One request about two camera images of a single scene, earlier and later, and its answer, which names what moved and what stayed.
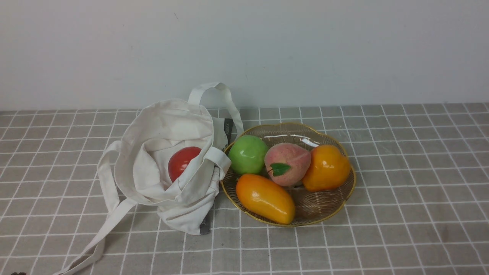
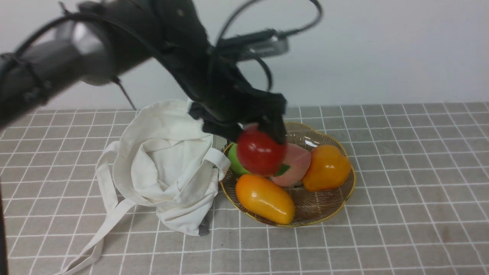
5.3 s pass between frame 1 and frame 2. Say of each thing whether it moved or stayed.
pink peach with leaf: stayed
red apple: moved
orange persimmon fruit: stayed
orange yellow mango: stayed
